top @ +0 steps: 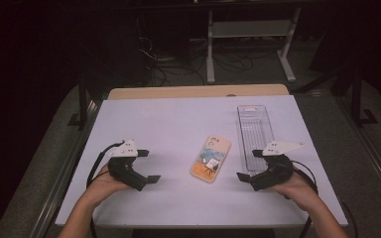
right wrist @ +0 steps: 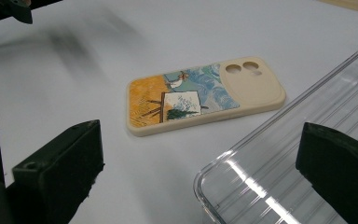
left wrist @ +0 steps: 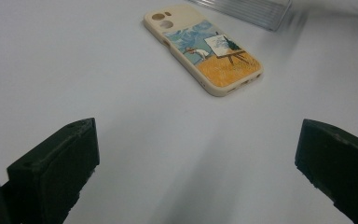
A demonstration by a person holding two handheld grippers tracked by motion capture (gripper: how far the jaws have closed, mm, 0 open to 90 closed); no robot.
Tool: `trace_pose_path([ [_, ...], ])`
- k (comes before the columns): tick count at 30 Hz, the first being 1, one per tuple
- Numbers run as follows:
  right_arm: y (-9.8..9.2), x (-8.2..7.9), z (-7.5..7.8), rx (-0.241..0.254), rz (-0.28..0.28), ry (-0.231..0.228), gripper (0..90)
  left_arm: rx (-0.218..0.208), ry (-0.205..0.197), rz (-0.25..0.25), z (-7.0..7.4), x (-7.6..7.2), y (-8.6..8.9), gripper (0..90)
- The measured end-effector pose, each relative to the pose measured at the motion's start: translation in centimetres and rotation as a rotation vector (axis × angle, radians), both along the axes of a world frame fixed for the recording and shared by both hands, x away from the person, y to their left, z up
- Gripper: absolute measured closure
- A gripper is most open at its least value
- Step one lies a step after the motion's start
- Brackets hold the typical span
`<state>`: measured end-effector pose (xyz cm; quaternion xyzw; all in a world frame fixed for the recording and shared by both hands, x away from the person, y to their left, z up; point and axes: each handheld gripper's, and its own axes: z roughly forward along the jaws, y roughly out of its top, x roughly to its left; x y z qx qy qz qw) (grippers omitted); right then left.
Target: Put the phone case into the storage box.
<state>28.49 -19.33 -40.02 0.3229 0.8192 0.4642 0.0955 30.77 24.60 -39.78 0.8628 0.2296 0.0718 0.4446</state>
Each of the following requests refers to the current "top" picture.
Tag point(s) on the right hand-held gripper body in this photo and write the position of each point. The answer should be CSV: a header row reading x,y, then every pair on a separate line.
x,y
276,172

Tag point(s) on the person's left hand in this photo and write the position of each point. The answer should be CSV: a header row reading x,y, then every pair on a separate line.
x,y
104,183

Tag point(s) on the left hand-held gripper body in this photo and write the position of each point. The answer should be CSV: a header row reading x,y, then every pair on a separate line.
x,y
123,168

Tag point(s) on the person's right hand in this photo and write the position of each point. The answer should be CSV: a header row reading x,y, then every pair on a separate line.
x,y
296,190

